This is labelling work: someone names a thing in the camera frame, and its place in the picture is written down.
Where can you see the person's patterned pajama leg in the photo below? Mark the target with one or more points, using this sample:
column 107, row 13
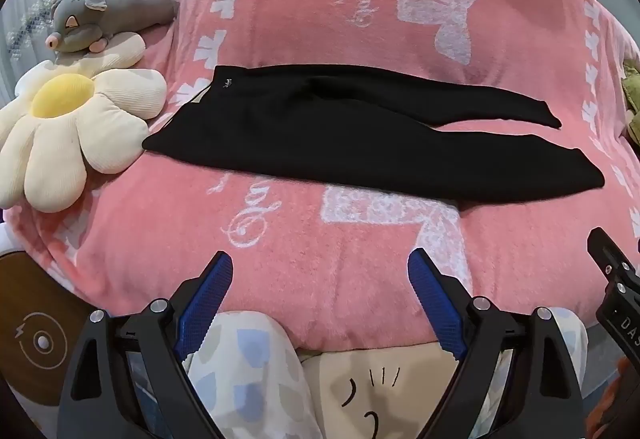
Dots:
column 250, row 369

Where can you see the black pants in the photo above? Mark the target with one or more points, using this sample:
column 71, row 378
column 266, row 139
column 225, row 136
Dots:
column 320, row 129

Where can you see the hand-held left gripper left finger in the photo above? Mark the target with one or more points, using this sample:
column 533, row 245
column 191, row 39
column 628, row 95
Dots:
column 210, row 289

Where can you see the round wooden side table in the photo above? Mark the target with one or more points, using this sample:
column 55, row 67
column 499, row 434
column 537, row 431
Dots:
column 30, row 299

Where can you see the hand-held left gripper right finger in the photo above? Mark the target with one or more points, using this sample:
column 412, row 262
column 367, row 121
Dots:
column 432, row 291

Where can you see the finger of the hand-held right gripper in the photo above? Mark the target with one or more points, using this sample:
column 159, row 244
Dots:
column 607, row 254

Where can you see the cream cushion with drawn face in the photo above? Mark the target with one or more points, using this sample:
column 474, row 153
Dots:
column 380, row 384

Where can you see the cream flower pillow yellow centre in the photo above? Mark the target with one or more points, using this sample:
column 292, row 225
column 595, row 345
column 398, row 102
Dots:
column 75, row 134

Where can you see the green plush toy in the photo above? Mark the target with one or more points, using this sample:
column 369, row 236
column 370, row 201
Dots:
column 632, row 89

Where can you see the grey mouse plush toy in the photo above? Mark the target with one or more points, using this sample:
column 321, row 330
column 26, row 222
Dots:
column 115, row 6

